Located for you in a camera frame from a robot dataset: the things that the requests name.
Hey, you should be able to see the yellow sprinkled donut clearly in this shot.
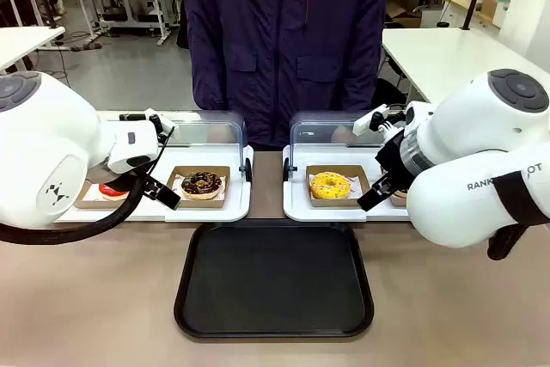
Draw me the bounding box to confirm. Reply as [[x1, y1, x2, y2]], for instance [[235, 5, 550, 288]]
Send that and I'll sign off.
[[309, 171, 352, 200]]

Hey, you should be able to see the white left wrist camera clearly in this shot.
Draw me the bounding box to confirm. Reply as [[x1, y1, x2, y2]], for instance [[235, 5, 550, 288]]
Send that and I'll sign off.
[[144, 107, 180, 143]]

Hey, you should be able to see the black plastic serving tray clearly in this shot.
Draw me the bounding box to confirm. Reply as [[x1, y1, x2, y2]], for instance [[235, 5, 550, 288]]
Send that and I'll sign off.
[[173, 221, 376, 339]]

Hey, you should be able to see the black braided cable sleeve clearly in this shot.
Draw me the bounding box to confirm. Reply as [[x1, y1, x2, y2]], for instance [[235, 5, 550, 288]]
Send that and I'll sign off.
[[0, 171, 145, 246]]

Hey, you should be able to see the large white table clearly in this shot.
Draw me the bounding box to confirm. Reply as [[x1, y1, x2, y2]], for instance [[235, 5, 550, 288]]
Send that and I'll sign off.
[[381, 28, 550, 107]]

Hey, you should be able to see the black office chair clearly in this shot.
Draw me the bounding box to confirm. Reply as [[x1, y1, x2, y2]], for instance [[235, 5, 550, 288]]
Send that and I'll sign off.
[[372, 77, 408, 111]]

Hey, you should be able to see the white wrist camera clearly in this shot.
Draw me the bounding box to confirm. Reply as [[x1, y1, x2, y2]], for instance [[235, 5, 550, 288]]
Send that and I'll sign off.
[[144, 107, 180, 143], [351, 103, 407, 137]]

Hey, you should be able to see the flat open cardboard box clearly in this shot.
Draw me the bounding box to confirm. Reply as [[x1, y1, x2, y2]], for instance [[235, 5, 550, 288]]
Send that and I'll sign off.
[[384, 0, 423, 29]]

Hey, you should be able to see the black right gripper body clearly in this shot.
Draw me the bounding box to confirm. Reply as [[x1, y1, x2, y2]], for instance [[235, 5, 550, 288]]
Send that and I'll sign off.
[[374, 128, 416, 186]]

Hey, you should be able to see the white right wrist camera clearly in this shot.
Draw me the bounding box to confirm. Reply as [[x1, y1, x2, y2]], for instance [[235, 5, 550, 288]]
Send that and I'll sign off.
[[351, 103, 407, 137]]

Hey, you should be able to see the brown cardboard donut tray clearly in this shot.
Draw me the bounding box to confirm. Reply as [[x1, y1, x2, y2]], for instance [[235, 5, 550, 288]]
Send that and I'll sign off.
[[305, 163, 372, 208], [162, 164, 232, 210], [72, 179, 131, 210]]

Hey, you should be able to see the white printed paper liner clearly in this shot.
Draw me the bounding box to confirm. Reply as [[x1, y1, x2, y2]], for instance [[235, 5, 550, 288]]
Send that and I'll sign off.
[[170, 174, 227, 202], [81, 184, 130, 204], [309, 174, 360, 201]]

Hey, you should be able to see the white display case base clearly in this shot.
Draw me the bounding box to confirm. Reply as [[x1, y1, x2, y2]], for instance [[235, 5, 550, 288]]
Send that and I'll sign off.
[[54, 143, 254, 224], [282, 143, 414, 224]]

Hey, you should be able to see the chocolate glazed donut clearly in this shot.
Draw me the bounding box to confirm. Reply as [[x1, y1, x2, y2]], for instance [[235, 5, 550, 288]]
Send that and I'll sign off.
[[180, 171, 225, 201]]

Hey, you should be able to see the clear display case lid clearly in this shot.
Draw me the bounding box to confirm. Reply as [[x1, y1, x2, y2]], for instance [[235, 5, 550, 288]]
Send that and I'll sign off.
[[288, 109, 390, 180], [95, 109, 249, 181]]

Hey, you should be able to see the person in navy jacket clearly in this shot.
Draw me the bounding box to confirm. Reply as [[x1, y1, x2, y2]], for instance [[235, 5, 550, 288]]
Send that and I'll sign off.
[[177, 0, 392, 150]]

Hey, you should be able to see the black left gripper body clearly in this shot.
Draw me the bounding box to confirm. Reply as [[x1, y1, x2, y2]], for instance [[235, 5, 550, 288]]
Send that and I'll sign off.
[[112, 163, 153, 185]]

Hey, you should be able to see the red glazed donut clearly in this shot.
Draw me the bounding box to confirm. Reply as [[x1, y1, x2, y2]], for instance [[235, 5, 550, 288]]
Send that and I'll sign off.
[[98, 182, 131, 202]]

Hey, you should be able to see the small white table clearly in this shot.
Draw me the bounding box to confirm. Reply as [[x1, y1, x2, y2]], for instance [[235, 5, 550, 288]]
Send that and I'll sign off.
[[0, 25, 67, 75]]

